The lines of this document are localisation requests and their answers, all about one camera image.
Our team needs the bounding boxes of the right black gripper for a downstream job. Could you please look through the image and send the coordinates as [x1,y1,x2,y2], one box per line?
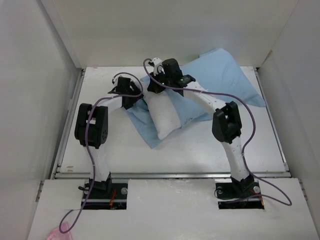
[147,68,173,94]

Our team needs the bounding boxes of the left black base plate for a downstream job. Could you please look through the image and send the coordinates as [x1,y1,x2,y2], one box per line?
[88,181,128,201]

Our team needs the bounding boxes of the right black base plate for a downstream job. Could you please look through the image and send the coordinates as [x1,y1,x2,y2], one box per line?
[215,182,261,200]

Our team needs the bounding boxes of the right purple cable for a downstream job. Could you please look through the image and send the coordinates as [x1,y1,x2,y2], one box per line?
[142,57,293,207]

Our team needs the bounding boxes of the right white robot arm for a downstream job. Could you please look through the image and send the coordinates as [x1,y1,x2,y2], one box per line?
[143,58,255,203]

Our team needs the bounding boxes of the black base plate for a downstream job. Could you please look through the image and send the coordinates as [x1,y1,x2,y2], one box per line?
[215,182,261,200]
[88,181,128,201]

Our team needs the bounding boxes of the pink plastic bag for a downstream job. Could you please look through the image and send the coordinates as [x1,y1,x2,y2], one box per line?
[46,222,73,240]

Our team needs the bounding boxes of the white pillow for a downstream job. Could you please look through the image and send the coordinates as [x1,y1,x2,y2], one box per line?
[143,86,213,141]

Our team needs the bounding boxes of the light blue pillowcase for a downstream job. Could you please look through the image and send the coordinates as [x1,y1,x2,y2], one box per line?
[127,48,266,149]

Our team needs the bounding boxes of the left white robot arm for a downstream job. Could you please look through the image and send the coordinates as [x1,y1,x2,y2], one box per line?
[74,75,143,199]

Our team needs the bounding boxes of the aluminium front rail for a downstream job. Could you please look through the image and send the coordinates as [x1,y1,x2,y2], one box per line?
[54,171,292,179]

